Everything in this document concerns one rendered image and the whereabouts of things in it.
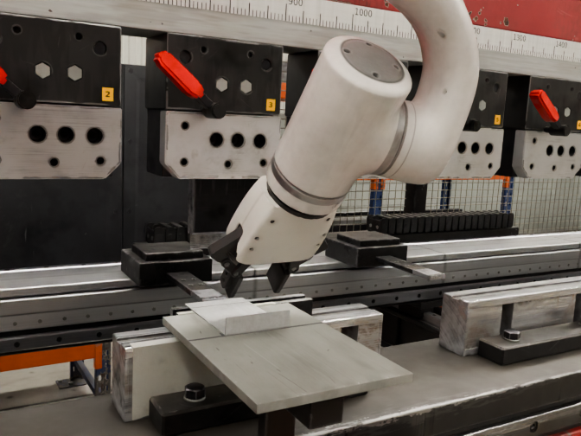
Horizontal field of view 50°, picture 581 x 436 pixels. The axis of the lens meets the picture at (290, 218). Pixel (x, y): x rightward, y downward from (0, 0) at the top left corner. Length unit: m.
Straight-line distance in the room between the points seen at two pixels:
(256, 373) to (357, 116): 0.27
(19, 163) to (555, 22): 0.84
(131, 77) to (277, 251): 0.70
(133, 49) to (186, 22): 4.39
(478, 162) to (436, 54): 0.44
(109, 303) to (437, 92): 0.64
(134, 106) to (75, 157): 0.59
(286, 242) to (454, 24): 0.27
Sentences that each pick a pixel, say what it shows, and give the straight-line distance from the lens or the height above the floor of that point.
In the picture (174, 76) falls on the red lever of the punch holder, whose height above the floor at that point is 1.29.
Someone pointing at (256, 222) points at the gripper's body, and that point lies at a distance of 0.64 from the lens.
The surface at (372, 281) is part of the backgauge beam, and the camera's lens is 1.26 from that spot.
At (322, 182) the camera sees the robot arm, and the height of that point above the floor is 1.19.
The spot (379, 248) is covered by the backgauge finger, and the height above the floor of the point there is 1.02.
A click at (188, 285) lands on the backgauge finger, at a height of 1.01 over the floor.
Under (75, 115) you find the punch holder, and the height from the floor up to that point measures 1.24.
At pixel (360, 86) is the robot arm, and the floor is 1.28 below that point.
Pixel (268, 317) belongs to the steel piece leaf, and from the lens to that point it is 0.76.
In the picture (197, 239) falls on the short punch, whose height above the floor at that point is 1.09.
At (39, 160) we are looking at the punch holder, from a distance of 0.71.
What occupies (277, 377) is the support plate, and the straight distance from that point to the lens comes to 0.63.
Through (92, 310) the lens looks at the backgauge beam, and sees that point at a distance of 1.04.
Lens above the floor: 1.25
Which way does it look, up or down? 9 degrees down
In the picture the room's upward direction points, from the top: 3 degrees clockwise
